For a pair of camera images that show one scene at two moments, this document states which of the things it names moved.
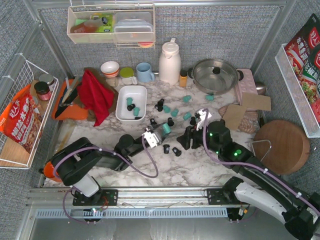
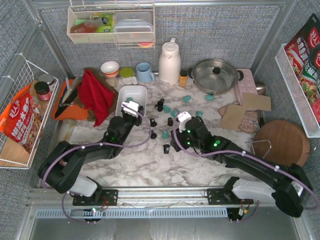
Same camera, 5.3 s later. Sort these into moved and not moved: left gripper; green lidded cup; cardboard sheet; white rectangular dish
Moved: left gripper
Not moved: cardboard sheet; green lidded cup; white rectangular dish
